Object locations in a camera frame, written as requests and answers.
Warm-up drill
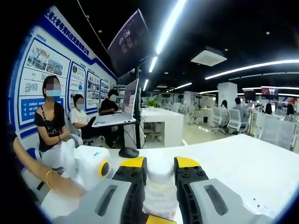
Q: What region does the row of white office chairs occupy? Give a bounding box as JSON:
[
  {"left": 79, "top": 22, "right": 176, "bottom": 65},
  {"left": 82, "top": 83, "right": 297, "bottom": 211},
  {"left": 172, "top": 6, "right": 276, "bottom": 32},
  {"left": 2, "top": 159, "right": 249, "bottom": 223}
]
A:
[{"left": 186, "top": 102, "right": 299, "bottom": 151}]

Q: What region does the silver laptop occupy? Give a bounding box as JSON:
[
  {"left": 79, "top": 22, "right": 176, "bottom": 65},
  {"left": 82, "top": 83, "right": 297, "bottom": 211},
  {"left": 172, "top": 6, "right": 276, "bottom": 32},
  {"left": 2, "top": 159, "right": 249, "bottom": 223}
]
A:
[{"left": 92, "top": 78, "right": 140, "bottom": 128}]

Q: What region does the white office counter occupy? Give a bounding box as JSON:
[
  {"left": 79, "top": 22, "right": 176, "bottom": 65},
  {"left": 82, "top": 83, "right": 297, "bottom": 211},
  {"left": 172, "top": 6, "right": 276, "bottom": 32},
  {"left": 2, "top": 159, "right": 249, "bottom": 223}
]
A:
[{"left": 141, "top": 107, "right": 185, "bottom": 148}]

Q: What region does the gold bracelet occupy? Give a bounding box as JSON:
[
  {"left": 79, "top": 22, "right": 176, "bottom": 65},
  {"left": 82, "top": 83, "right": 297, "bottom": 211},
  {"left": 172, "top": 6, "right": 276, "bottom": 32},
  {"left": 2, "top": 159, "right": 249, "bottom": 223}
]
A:
[{"left": 45, "top": 170, "right": 58, "bottom": 190}]

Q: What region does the blue framed wall display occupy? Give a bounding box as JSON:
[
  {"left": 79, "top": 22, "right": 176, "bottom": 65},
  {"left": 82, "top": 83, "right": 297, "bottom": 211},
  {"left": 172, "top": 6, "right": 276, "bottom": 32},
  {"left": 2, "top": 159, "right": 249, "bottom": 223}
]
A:
[{"left": 10, "top": 7, "right": 117, "bottom": 139}]

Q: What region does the large dark hanging screen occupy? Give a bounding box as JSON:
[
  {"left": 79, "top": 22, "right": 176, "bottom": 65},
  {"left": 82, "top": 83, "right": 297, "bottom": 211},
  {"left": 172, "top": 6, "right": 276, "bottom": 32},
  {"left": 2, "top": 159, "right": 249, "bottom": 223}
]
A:
[{"left": 107, "top": 8, "right": 150, "bottom": 77}]

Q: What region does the ceiling air vent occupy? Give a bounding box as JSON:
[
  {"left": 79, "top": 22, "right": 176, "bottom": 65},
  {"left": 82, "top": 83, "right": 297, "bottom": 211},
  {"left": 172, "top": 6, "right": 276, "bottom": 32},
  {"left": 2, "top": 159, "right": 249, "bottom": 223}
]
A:
[{"left": 191, "top": 46, "right": 228, "bottom": 67}]

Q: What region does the white table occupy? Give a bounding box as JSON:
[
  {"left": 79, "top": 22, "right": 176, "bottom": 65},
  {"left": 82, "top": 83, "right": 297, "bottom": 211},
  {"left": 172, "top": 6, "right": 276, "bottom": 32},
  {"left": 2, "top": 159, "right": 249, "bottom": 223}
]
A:
[{"left": 39, "top": 133, "right": 299, "bottom": 224}]

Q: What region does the white pillar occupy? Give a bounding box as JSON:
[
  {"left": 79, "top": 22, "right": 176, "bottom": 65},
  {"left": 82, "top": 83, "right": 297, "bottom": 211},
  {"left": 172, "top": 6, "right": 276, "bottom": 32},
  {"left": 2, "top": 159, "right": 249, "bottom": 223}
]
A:
[{"left": 218, "top": 82, "right": 238, "bottom": 111}]

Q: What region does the small potted plant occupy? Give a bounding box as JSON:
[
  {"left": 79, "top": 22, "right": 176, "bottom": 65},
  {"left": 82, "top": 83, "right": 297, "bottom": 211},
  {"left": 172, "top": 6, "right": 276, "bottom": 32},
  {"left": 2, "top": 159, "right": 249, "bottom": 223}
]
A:
[{"left": 147, "top": 98, "right": 160, "bottom": 111}]

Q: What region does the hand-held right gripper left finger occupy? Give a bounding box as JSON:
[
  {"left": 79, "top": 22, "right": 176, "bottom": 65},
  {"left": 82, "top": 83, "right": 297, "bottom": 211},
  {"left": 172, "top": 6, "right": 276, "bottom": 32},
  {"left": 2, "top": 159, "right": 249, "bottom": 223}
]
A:
[{"left": 53, "top": 156, "right": 148, "bottom": 224}]

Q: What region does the black screen stand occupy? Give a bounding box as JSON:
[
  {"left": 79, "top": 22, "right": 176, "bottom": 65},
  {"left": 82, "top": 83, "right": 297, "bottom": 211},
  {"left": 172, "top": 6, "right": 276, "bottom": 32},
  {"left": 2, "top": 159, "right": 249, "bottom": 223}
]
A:
[{"left": 134, "top": 66, "right": 143, "bottom": 150}]

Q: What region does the distant hanging screen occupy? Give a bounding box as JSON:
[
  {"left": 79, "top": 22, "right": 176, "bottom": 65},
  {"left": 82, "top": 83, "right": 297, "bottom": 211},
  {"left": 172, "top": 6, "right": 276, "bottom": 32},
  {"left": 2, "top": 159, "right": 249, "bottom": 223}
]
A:
[{"left": 261, "top": 86, "right": 279, "bottom": 101}]

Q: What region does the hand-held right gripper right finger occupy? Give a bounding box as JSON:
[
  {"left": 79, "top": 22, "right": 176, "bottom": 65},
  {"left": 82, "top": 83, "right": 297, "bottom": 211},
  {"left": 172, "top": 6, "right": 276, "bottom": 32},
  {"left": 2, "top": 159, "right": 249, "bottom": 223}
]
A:
[{"left": 174, "top": 156, "right": 274, "bottom": 224}]

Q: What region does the clear water bottle red label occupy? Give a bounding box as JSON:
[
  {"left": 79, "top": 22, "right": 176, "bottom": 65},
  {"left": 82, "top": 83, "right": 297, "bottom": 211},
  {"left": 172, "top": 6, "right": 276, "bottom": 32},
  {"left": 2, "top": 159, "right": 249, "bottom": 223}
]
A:
[{"left": 142, "top": 160, "right": 179, "bottom": 221}]

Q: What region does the black computer mouse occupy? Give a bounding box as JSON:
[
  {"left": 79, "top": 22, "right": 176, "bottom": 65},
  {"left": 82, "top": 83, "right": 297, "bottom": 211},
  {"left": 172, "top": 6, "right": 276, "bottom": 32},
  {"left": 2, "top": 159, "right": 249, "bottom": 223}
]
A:
[{"left": 118, "top": 147, "right": 140, "bottom": 159}]

